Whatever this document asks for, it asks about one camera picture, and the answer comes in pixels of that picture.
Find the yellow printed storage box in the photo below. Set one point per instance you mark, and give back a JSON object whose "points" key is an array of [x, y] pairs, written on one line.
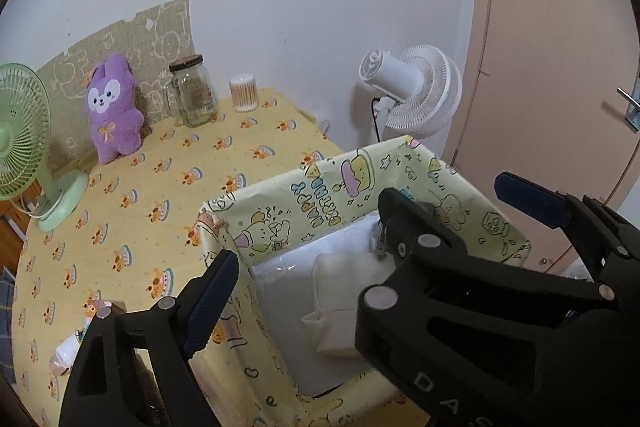
{"points": [[320, 187]]}

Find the green desk fan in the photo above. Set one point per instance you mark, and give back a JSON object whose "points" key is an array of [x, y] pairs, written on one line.
{"points": [[30, 127]]}

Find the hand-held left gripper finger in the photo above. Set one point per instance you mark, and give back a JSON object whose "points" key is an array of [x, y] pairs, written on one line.
{"points": [[200, 309]]}

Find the pink door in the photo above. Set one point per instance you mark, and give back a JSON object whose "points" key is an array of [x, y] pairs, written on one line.
{"points": [[550, 57]]}

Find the purple plush bunny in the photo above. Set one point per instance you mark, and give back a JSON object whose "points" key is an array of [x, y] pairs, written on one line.
{"points": [[112, 112]]}

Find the yellow cake print tablecloth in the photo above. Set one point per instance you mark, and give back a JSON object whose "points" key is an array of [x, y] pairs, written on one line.
{"points": [[165, 187]]}

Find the beige printed cardboard sheet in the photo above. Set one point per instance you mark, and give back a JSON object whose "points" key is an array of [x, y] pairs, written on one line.
{"points": [[150, 37]]}

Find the white standing fan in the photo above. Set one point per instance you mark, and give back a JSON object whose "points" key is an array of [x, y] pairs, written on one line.
{"points": [[415, 87]]}

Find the cream folded cloth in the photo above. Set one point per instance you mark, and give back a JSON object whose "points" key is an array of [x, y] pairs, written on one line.
{"points": [[340, 287]]}

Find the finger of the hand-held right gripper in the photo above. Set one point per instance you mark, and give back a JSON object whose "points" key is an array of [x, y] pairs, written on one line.
{"points": [[535, 204], [405, 217]]}

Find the cotton swab container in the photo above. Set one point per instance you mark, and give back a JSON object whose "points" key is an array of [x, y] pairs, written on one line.
{"points": [[244, 94]]}

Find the clear glass jar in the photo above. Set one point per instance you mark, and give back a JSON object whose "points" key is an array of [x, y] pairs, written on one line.
{"points": [[192, 97]]}

